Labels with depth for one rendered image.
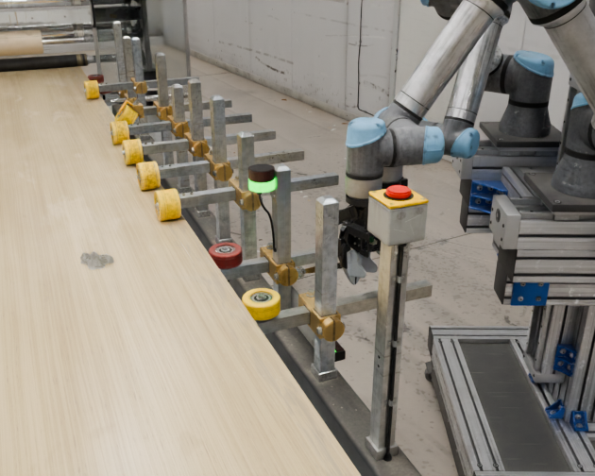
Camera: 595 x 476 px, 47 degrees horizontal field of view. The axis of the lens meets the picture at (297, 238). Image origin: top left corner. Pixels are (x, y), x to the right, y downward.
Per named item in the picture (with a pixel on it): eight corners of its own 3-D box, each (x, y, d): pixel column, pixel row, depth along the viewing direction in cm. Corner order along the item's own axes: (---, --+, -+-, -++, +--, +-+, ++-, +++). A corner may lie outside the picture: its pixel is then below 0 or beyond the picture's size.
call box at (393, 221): (402, 228, 115) (405, 184, 112) (425, 244, 109) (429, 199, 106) (365, 234, 112) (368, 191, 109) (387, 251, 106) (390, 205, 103)
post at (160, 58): (173, 170, 279) (162, 51, 259) (175, 173, 276) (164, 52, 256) (164, 171, 278) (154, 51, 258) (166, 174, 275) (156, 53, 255)
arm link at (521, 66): (541, 105, 196) (549, 58, 190) (497, 98, 203) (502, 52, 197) (555, 97, 204) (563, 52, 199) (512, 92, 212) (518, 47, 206)
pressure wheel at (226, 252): (237, 279, 171) (235, 238, 167) (247, 293, 165) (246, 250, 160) (207, 285, 169) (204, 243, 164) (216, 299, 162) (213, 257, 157)
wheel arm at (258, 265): (372, 248, 181) (372, 234, 180) (378, 254, 179) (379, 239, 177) (215, 279, 166) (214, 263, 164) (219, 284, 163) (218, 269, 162)
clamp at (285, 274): (278, 261, 175) (278, 244, 173) (298, 284, 164) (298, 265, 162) (258, 264, 173) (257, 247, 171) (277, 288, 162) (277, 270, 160)
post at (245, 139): (254, 290, 197) (249, 129, 177) (258, 296, 194) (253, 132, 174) (243, 292, 196) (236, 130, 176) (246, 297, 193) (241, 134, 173)
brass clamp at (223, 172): (221, 166, 213) (221, 151, 211) (234, 179, 202) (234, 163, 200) (202, 169, 211) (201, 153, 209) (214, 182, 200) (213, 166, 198)
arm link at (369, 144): (395, 125, 129) (351, 127, 128) (392, 179, 133) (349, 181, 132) (382, 114, 136) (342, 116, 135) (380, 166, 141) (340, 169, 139)
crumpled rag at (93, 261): (120, 262, 157) (119, 252, 156) (93, 272, 152) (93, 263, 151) (98, 250, 162) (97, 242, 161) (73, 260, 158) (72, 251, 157)
